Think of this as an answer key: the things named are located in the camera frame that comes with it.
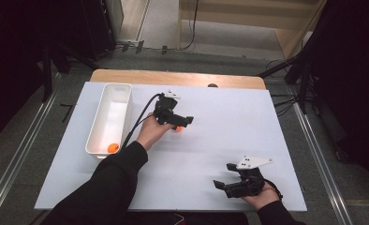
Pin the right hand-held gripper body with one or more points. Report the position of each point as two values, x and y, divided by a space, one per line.
248 184

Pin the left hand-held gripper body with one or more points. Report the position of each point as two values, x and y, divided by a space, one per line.
166 111

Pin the plain orange ball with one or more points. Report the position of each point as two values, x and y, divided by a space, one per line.
180 128

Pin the white plastic bin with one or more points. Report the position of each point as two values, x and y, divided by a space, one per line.
110 115

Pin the orange ball with black mark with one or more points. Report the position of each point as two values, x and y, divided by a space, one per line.
113 148

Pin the person's right hand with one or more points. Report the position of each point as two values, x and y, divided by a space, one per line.
262 197

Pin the person's left hand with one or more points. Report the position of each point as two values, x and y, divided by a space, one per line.
151 132

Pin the white table board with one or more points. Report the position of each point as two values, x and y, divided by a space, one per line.
220 140

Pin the wooden table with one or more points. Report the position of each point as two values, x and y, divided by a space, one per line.
173 78

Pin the person's body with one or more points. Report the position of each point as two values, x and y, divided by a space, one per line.
204 219

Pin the black cabinet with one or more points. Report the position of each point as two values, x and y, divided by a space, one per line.
98 25

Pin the black metal stand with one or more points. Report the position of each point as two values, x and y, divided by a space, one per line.
48 72
302 75

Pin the dark curtain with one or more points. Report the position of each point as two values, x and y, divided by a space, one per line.
354 78
14 62

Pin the metal floor rail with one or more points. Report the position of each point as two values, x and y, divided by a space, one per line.
323 168
23 146

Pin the wooden shelf frame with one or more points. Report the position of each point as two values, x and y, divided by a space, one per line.
285 37

